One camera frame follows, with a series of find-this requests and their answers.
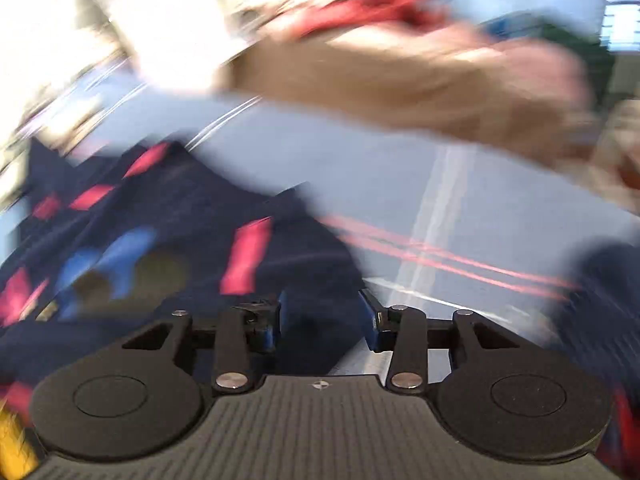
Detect brown covered massage bed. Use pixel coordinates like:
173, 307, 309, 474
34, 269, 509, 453
232, 20, 603, 163

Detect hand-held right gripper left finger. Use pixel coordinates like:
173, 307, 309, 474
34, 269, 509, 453
120, 290, 288, 394

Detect red folded garment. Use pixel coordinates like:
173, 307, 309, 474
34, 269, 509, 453
292, 0, 453, 38

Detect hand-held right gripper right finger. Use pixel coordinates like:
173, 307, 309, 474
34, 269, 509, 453
357, 290, 524, 392

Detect blue striped bed sheet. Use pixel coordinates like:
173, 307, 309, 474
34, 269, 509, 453
0, 57, 640, 376

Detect dark cloth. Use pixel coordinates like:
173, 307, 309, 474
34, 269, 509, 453
552, 242, 640, 391

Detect navy cartoon print t-shirt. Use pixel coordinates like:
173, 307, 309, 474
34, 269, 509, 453
0, 139, 373, 413

